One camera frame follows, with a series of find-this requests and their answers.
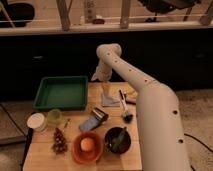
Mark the black chair at left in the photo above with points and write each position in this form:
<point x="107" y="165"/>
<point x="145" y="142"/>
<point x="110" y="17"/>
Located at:
<point x="20" y="14"/>

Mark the white round container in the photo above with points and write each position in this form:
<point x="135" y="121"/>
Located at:
<point x="37" y="122"/>

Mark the dark red object on shelf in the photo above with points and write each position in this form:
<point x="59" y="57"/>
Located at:
<point x="98" y="21"/>

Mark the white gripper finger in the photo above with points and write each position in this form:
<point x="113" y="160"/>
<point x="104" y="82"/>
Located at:
<point x="106" y="88"/>

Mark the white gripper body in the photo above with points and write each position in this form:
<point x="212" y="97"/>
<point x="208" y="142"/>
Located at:
<point x="102" y="73"/>

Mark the yellow banana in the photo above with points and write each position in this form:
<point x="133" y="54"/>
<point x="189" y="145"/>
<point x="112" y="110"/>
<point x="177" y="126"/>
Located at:
<point x="130" y="91"/>

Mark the orange fruit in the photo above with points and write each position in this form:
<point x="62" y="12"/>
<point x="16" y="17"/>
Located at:
<point x="87" y="144"/>

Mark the black office chair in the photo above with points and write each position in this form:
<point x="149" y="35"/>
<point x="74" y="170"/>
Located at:
<point x="166" y="6"/>

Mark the black dish brush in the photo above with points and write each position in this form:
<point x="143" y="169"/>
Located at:
<point x="127" y="116"/>

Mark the green vegetable in bowl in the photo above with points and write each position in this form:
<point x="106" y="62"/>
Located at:
<point x="117" y="143"/>

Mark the green plastic tray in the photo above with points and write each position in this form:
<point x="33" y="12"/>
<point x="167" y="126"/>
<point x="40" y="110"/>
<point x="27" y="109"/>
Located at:
<point x="63" y="92"/>

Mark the green plastic cup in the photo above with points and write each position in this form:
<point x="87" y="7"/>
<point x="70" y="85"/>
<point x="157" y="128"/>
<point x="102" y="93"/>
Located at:
<point x="54" y="116"/>

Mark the blue sponge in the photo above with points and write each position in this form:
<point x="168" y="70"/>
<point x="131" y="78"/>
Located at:
<point x="89" y="124"/>

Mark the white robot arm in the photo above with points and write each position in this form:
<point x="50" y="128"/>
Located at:
<point x="161" y="136"/>

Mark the black bowl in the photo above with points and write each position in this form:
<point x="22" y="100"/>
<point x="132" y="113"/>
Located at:
<point x="113" y="133"/>

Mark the orange bowl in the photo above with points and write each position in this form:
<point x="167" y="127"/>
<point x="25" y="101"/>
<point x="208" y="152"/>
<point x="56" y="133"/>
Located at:
<point x="82" y="157"/>

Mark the black beige scrub brush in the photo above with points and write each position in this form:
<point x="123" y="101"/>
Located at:
<point x="130" y="100"/>

